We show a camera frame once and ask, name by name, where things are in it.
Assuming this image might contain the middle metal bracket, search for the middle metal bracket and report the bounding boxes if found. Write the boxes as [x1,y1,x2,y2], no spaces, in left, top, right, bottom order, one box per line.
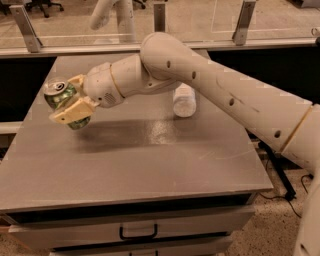
[153,3,166,32]

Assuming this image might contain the black drawer handle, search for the black drawer handle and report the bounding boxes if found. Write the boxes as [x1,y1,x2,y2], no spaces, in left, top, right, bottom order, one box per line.
[119,224,158,241]

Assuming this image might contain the left metal bracket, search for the left metal bracket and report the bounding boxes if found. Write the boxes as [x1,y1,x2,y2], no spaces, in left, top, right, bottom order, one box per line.
[10,5,42,53]

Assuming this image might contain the metal bracket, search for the metal bracket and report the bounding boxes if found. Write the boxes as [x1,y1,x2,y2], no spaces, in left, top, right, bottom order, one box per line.
[10,5,42,53]
[153,3,166,32]
[232,0,256,46]

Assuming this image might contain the lower grey drawer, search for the lower grey drawer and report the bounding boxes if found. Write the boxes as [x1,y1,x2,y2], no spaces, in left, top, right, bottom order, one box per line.
[49,236,232,256]

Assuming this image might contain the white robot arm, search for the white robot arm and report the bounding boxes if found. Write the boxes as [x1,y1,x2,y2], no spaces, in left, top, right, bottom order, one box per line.
[44,32,320,256]

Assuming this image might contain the grey drawer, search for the grey drawer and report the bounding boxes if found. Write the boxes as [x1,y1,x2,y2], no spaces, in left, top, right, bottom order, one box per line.
[49,236,232,256]
[9,205,254,249]

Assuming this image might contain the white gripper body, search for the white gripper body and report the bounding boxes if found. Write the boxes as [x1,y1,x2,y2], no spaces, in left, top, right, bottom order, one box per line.
[83,63,124,108]

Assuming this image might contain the glass barrier panel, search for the glass barrier panel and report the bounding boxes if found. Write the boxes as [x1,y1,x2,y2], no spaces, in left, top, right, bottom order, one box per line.
[0,0,320,49]

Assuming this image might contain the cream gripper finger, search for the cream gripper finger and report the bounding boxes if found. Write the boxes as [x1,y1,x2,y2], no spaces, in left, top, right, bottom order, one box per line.
[48,96,99,124]
[68,74,85,87]

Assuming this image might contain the upper grey drawer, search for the upper grey drawer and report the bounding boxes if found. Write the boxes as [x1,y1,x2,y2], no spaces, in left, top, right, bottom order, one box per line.
[9,205,254,249]

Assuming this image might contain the black cable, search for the black cable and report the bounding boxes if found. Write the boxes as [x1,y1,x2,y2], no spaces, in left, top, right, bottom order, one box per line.
[259,173,314,219]

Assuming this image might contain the green soda can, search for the green soda can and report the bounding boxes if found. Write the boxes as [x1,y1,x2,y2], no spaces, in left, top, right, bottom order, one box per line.
[43,77,91,130]

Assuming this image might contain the black office chair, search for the black office chair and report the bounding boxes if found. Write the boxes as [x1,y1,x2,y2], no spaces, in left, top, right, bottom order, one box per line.
[25,0,64,18]

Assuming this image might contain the clear plastic water bottle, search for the clear plastic water bottle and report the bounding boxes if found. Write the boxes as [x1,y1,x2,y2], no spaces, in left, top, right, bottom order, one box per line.
[173,83,196,118]

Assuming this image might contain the right metal bracket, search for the right metal bracket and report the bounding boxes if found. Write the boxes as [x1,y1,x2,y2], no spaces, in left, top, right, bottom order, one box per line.
[232,0,256,46]

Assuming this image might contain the black metal stand leg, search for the black metal stand leg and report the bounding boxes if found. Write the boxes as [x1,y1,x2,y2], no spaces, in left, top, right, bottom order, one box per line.
[258,141,296,201]

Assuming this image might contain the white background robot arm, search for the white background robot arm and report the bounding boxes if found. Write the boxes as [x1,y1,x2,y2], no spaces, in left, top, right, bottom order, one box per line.
[89,0,136,44]

